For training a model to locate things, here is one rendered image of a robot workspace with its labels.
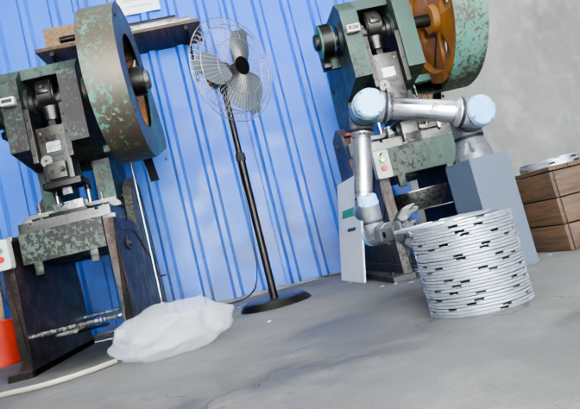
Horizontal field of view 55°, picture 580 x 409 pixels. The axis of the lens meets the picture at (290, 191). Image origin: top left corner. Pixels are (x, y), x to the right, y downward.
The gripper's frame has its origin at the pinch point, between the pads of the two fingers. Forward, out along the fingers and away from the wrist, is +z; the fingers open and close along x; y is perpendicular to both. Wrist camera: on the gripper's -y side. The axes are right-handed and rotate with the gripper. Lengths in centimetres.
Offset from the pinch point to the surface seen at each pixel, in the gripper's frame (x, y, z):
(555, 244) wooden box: 22, 81, -24
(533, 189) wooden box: -2, 82, -27
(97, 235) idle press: -30, -87, -125
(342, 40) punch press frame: -104, 53, -97
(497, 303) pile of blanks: 23.3, -5.8, 32.9
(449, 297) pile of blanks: 19.5, -13.6, 24.3
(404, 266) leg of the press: 19, 41, -77
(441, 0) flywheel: -112, 106, -74
